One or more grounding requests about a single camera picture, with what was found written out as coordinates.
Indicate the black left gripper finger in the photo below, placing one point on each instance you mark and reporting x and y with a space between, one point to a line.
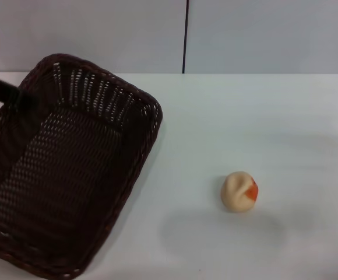
3 90

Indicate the dark brown woven basket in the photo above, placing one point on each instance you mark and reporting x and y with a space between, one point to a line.
78 181

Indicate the cream bun with orange patch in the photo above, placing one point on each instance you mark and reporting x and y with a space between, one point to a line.
236 192

